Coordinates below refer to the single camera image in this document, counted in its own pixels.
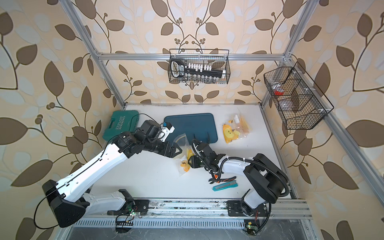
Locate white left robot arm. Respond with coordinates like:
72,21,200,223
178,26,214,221
43,120,182,228

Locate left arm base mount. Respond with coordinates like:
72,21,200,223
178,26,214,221
107,189,150,234

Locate black wire basket back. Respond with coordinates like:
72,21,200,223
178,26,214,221
168,48,231,85

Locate teal utility knife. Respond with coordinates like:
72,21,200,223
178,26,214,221
213,181,238,192

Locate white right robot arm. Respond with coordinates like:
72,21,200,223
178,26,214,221
190,140,290,211

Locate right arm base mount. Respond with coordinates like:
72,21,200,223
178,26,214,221
226,200,272,236

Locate orange black pliers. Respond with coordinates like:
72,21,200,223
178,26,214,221
209,177,237,184

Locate clear resealable duck bag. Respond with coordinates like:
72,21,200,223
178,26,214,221
229,112,252,139

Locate black corrugated cable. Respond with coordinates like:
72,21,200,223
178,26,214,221
191,142,290,235

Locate dark blue tray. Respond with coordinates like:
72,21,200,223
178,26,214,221
164,113,218,144

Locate black socket set holder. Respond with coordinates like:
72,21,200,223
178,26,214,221
169,60,227,79

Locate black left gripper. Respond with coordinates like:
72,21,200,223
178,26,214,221
142,136,183,158

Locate black wire basket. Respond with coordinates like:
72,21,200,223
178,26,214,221
168,48,231,85
264,63,334,130

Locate stack of duck bags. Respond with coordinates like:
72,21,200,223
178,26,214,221
174,134,194,177

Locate black wire basket right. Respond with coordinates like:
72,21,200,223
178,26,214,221
264,63,334,130

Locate green plastic tool case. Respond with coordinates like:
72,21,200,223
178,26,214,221
103,110,139,141

